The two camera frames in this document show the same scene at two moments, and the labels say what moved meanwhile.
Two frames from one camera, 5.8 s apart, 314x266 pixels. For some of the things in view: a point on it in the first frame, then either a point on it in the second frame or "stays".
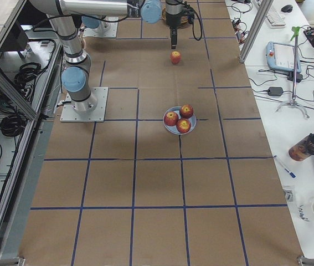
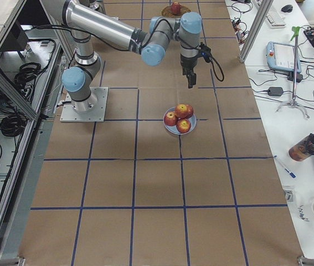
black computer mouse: (287, 8) stays
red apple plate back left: (171, 118) stays
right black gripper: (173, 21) → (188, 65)
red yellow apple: (175, 57) → (183, 111)
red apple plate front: (183, 126) stays
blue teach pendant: (281, 56) stays
